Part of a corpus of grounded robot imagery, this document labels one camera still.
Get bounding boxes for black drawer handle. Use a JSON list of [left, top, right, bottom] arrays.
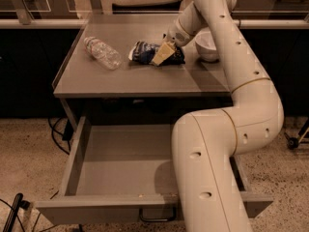
[[139, 207, 177, 223]]

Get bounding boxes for blue chip bag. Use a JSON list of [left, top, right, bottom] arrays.
[[128, 42, 185, 66]]

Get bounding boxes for white ceramic bowl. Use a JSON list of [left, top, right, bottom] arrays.
[[195, 31, 219, 62]]

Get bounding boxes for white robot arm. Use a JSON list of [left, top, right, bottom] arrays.
[[166, 0, 284, 232]]

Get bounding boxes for black stand at bottom left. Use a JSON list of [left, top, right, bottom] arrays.
[[0, 193, 30, 232]]

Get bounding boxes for open grey top drawer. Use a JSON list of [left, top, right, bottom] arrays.
[[35, 113, 274, 225]]

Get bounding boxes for white horizontal rail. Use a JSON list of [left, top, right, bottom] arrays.
[[0, 19, 309, 30]]

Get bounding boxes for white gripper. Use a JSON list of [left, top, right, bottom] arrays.
[[152, 16, 194, 66]]

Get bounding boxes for black caster wheel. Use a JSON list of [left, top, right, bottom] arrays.
[[284, 124, 309, 150]]

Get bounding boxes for clear plastic water bottle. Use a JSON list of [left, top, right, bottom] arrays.
[[84, 37, 123, 71]]

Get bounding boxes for black floor cables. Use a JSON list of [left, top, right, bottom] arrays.
[[47, 117, 72, 156]]

